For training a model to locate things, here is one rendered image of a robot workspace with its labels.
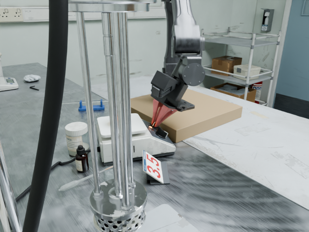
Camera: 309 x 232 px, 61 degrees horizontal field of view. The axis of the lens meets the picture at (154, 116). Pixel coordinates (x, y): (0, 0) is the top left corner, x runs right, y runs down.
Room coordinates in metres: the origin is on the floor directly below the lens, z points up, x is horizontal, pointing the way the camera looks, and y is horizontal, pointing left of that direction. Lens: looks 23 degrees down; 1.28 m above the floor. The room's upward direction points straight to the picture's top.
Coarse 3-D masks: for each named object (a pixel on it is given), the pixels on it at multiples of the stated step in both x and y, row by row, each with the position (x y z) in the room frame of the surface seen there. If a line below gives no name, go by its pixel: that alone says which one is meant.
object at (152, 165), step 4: (148, 156) 0.56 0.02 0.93; (148, 160) 0.54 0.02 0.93; (152, 160) 0.56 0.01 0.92; (156, 160) 0.57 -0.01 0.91; (148, 164) 0.53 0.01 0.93; (152, 164) 0.54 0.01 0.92; (156, 164) 0.55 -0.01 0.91; (148, 168) 0.51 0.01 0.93; (152, 168) 0.52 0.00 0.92; (156, 168) 0.53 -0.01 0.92; (152, 172) 0.50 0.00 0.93; (156, 172) 0.52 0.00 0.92; (156, 176) 0.50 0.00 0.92; (160, 176) 0.51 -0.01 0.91
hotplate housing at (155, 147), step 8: (96, 128) 0.67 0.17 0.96; (136, 136) 0.60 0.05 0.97; (144, 136) 0.60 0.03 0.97; (152, 136) 0.61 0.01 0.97; (104, 144) 0.56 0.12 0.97; (136, 144) 0.59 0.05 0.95; (144, 144) 0.59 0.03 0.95; (152, 144) 0.60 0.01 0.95; (160, 144) 0.61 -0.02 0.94; (168, 144) 0.62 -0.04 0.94; (104, 152) 0.56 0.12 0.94; (136, 152) 0.59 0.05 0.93; (152, 152) 0.60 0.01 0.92; (160, 152) 0.61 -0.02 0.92; (168, 152) 0.62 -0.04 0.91; (104, 160) 0.56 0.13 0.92; (112, 160) 0.57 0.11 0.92
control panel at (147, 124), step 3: (144, 123) 0.69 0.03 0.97; (147, 123) 0.70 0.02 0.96; (150, 123) 0.72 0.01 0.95; (147, 126) 0.67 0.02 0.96; (150, 129) 0.66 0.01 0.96; (153, 129) 0.67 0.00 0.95; (162, 129) 0.72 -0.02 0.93; (150, 132) 0.63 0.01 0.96; (153, 132) 0.64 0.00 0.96; (153, 135) 0.62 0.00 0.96; (156, 135) 0.63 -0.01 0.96; (159, 138) 0.62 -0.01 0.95; (168, 138) 0.66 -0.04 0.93; (168, 141) 0.63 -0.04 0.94; (171, 141) 0.64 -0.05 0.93
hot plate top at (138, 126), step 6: (132, 114) 0.70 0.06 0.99; (102, 120) 0.66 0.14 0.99; (108, 120) 0.66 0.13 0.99; (132, 120) 0.66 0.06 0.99; (138, 120) 0.66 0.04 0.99; (102, 126) 0.62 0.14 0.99; (108, 126) 0.62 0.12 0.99; (132, 126) 0.62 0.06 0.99; (138, 126) 0.62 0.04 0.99; (144, 126) 0.62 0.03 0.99; (102, 132) 0.59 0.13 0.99; (108, 132) 0.59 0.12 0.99; (132, 132) 0.59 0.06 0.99; (138, 132) 0.59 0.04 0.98; (144, 132) 0.60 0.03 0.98
